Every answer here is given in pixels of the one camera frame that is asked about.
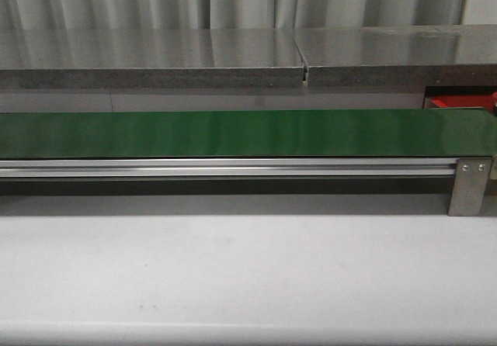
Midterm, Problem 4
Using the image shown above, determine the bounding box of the green conveyor belt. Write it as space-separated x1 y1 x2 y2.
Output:
1 109 496 159

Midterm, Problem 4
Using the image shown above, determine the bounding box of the red plastic tray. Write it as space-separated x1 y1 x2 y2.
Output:
430 93 493 114

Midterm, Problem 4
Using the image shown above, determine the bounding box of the grey stone counter slab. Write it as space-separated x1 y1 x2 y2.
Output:
1 29 304 90

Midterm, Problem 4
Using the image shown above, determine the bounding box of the white pleated curtain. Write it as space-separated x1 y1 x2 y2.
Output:
1 0 465 30

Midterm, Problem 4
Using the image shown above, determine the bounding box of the steel conveyor support bracket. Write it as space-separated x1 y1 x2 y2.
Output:
448 157 492 216

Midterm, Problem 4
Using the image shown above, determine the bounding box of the aluminium conveyor frame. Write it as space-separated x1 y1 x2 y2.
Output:
1 157 496 180

